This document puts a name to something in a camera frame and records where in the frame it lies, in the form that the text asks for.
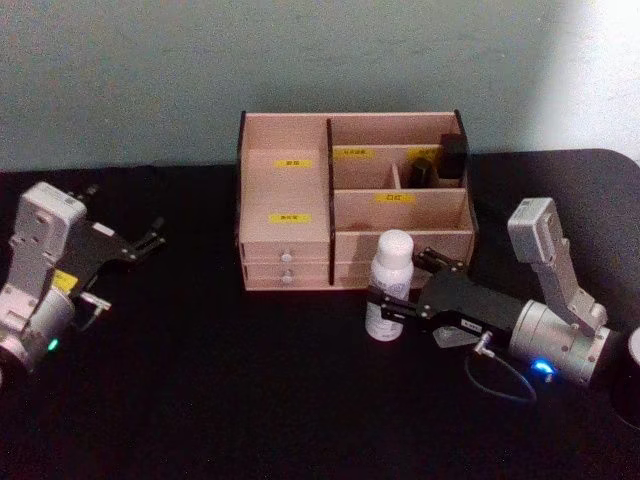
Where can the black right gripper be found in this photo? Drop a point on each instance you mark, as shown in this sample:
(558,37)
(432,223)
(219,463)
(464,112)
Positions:
(470,305)

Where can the black round lipstick tube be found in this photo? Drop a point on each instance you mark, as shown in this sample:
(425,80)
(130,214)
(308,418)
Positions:
(420,174)

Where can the wooden drawer with round knob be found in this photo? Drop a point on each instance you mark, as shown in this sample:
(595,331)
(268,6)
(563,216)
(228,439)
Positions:
(287,275)
(286,251)

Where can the wooden desk organizer box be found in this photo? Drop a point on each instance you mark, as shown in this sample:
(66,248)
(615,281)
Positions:
(285,200)

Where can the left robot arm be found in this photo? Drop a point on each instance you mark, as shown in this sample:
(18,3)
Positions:
(35,280)

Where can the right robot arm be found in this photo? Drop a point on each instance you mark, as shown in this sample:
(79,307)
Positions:
(555,325)

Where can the black table cloth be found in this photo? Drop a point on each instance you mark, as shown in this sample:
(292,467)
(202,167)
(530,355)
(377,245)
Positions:
(250,380)

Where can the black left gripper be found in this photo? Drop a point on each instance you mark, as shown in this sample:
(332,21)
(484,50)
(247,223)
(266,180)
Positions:
(95,250)

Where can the white plastic bottle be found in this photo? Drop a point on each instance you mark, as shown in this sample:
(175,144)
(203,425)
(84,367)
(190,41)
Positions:
(392,285)

